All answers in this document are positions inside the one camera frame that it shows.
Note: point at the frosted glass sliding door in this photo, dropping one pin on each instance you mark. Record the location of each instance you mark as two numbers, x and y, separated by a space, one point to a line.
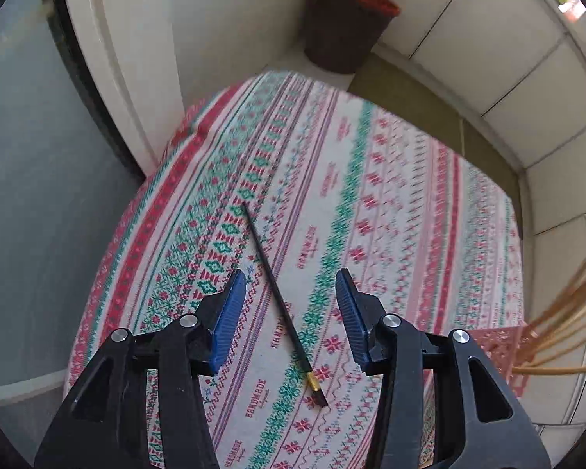
34 180

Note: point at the dark bin with red liner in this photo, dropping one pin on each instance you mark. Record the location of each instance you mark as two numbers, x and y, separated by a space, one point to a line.
344 24

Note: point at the white drawer cabinet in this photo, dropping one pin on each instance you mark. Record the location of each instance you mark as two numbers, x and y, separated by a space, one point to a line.
561 190

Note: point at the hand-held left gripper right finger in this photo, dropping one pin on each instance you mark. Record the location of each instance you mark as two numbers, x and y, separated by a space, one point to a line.
354 322

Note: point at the pink perforated utensil holder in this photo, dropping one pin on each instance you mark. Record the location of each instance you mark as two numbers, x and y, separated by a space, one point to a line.
498 351

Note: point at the patterned striped tablecloth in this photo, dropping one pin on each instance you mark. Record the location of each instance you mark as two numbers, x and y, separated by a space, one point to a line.
371 215

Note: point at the black chopstick with gold band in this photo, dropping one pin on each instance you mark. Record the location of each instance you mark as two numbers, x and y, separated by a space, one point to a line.
278 298

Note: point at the set of wooden chopsticks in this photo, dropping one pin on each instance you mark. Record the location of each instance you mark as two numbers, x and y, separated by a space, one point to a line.
566 337

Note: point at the white base cabinet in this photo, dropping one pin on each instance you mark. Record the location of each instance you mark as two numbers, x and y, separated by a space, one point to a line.
493 44

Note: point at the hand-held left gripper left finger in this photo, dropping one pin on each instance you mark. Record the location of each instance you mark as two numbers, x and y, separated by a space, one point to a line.
227 322

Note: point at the olive floor mat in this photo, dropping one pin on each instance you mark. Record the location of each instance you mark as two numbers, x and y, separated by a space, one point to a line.
493 161
410 102

